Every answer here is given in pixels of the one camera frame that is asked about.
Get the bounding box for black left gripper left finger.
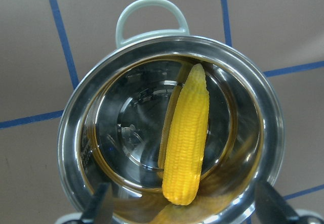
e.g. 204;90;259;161
80;183;113;223

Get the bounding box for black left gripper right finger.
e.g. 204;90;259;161
255;181;300;224

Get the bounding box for pale green cooking pot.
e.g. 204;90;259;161
58;0;285;223

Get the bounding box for yellow corn cob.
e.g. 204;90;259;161
162;64;210;205

